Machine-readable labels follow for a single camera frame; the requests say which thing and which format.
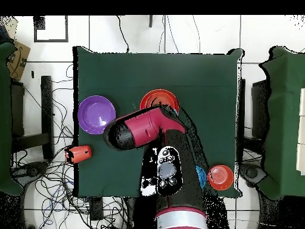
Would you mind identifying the white boxes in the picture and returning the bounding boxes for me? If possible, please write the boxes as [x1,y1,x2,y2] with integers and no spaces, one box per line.
[295,87,305,176]

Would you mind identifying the cardboard box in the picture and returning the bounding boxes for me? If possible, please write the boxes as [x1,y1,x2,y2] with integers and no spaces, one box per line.
[7,39,31,82]

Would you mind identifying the black caster base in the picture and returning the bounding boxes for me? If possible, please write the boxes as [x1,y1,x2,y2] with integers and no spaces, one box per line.
[11,160,49,184]

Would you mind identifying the purple bowl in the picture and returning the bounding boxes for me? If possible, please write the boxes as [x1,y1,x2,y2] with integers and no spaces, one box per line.
[77,95,117,135]

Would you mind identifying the black floor cable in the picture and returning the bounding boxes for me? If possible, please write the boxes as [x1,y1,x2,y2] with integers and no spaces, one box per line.
[116,15,130,54]

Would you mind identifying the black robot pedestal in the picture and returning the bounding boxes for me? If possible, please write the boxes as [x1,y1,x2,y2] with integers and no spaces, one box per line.
[126,197,158,229]

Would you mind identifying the black power strip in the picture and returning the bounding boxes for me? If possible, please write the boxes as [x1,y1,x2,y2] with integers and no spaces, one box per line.
[89,197,104,221]

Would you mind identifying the black chair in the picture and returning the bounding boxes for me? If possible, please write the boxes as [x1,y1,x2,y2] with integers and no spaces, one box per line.
[251,79,271,139]

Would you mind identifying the blue bowl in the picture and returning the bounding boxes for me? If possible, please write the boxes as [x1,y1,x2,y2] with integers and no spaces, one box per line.
[195,166,207,190]

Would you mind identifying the orange cup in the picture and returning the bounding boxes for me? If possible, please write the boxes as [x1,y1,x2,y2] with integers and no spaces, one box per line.
[64,144,92,165]

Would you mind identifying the wide orange bowl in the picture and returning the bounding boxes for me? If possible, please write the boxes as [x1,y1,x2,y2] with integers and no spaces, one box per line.
[139,89,180,114]

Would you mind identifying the black metal leg frame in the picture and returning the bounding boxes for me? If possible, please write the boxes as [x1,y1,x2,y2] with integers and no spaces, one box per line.
[10,75,54,160]

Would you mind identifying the black square floor frame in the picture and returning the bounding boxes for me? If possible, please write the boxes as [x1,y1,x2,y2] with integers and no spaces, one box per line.
[33,15,69,43]

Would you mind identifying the green cloth side table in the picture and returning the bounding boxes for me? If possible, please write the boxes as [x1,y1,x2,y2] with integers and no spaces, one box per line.
[258,45,305,200]
[0,41,24,196]

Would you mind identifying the grey chair base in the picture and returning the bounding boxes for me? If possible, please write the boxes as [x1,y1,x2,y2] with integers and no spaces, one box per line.
[238,163,267,185]

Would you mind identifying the dark green tablecloth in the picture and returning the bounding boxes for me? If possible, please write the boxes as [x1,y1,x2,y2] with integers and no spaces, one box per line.
[72,45,244,198]

